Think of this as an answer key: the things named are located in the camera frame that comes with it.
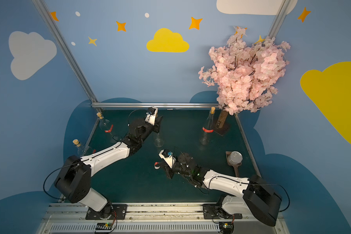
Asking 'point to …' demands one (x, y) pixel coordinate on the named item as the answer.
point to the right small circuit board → (226, 227)
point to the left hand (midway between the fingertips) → (159, 113)
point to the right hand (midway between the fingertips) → (161, 161)
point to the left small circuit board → (104, 226)
